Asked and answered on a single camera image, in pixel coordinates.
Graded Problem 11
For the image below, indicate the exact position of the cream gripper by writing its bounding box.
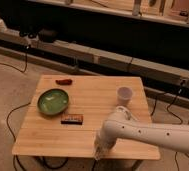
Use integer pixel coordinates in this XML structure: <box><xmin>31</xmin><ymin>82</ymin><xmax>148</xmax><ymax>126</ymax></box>
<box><xmin>94</xmin><ymin>142</ymin><xmax>111</xmax><ymax>160</ymax></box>

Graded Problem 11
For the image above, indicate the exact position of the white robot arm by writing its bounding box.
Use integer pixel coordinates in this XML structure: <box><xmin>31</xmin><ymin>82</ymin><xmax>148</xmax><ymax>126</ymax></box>
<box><xmin>94</xmin><ymin>106</ymin><xmax>189</xmax><ymax>160</ymax></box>

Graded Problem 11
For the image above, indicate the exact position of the wooden table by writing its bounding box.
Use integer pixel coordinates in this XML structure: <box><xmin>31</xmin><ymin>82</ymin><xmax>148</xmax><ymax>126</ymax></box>
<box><xmin>11</xmin><ymin>74</ymin><xmax>161</xmax><ymax>171</ymax></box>

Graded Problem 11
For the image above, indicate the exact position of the white paper cup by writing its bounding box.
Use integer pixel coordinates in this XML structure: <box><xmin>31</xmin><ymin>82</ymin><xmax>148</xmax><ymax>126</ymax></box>
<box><xmin>117</xmin><ymin>87</ymin><xmax>133</xmax><ymax>106</ymax></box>

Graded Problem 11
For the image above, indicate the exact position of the green bowl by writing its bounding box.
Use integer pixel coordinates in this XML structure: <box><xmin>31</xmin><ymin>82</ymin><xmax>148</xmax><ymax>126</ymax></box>
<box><xmin>37</xmin><ymin>89</ymin><xmax>69</xmax><ymax>116</ymax></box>

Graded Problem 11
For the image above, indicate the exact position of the red sausage toy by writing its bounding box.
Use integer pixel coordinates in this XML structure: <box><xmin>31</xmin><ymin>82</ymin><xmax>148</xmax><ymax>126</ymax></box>
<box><xmin>55</xmin><ymin>79</ymin><xmax>72</xmax><ymax>85</ymax></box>

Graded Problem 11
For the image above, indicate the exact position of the black cable right floor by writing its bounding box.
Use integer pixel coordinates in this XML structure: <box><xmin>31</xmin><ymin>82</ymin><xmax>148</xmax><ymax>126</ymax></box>
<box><xmin>151</xmin><ymin>78</ymin><xmax>189</xmax><ymax>165</ymax></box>

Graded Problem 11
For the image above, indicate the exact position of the black floor cable left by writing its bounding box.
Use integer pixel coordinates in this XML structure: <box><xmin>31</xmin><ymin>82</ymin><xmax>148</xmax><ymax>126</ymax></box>
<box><xmin>6</xmin><ymin>102</ymin><xmax>32</xmax><ymax>171</ymax></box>

